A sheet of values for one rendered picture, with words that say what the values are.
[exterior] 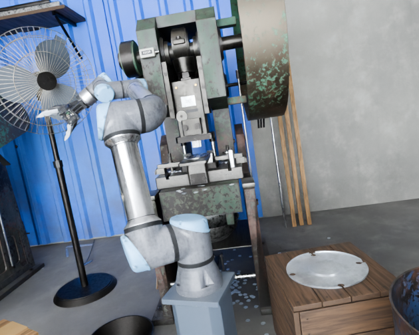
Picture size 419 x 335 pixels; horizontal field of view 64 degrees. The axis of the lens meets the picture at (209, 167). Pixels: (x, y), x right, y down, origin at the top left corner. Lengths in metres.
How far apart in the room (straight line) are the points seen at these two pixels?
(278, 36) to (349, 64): 1.75
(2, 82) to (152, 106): 1.16
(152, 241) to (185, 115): 0.89
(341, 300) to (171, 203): 0.87
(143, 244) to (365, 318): 0.74
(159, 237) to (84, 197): 2.35
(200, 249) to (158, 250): 0.13
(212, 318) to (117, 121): 0.66
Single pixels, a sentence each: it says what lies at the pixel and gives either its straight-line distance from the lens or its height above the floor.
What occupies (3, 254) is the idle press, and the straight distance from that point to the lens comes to 2.83.
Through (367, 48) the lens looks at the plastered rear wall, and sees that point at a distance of 3.20.
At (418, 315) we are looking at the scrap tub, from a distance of 1.17.
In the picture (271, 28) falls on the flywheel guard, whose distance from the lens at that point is 1.45.
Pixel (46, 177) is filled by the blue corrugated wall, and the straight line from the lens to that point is 3.43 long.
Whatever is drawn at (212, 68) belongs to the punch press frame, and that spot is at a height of 1.20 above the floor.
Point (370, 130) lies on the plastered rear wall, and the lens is 3.19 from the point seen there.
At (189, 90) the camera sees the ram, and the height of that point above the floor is 1.12.
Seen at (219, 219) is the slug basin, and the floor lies 0.35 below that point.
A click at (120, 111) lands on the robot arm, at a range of 1.08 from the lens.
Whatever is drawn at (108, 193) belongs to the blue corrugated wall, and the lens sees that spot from 3.21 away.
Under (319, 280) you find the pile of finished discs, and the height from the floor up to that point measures 0.35.
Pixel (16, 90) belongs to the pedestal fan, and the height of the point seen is 1.26.
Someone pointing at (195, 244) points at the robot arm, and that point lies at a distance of 1.02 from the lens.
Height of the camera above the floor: 0.97
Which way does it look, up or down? 9 degrees down
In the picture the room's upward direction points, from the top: 9 degrees counter-clockwise
